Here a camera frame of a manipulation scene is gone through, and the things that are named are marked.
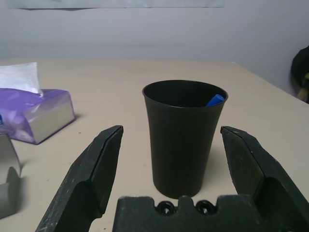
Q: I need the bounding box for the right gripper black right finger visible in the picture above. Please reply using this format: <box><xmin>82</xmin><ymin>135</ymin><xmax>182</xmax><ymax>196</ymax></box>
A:
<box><xmin>220</xmin><ymin>125</ymin><xmax>309</xmax><ymax>232</ymax></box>

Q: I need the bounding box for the black jacket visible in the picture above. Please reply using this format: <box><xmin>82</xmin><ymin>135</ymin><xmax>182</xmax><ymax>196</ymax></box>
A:
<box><xmin>291</xmin><ymin>45</ymin><xmax>309</xmax><ymax>104</ymax></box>

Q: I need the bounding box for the blue marker pen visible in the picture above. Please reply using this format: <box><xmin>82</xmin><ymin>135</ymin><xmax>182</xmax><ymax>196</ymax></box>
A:
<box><xmin>206</xmin><ymin>94</ymin><xmax>225</xmax><ymax>107</ymax></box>

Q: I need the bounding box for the grey glasses case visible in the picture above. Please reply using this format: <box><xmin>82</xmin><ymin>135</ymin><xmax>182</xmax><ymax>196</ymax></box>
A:
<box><xmin>0</xmin><ymin>133</ymin><xmax>24</xmax><ymax>218</ymax></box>

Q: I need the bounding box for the purple tissue pack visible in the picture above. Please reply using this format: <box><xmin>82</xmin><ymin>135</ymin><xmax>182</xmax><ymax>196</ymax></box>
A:
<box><xmin>0</xmin><ymin>62</ymin><xmax>75</xmax><ymax>145</ymax></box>

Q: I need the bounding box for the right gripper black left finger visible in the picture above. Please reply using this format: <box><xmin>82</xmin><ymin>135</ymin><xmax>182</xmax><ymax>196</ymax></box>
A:
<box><xmin>35</xmin><ymin>125</ymin><xmax>124</xmax><ymax>232</ymax></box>

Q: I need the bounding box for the black plastic cup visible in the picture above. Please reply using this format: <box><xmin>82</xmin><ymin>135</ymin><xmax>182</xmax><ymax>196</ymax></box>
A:
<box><xmin>141</xmin><ymin>79</ymin><xmax>229</xmax><ymax>200</ymax></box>

